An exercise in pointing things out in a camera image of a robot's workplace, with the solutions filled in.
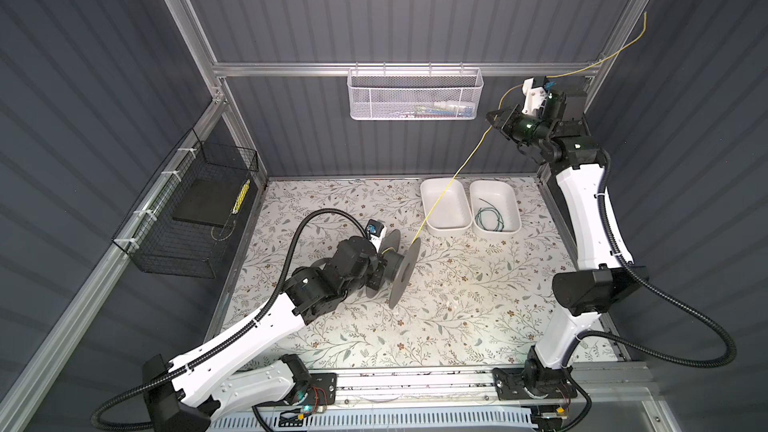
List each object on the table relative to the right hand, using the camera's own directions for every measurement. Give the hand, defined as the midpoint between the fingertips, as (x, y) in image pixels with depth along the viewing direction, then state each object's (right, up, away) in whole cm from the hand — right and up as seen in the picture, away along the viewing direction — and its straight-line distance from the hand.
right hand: (491, 113), depth 71 cm
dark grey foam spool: (-22, -36, -3) cm, 43 cm away
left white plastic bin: (-1, -26, +38) cm, 46 cm away
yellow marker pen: (-64, -20, +8) cm, 68 cm away
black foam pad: (-71, -21, +4) cm, 74 cm away
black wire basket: (-75, -26, +1) cm, 80 cm away
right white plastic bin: (+19, -18, +42) cm, 50 cm away
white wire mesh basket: (-14, +25, +52) cm, 60 cm away
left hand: (-26, -35, +1) cm, 44 cm away
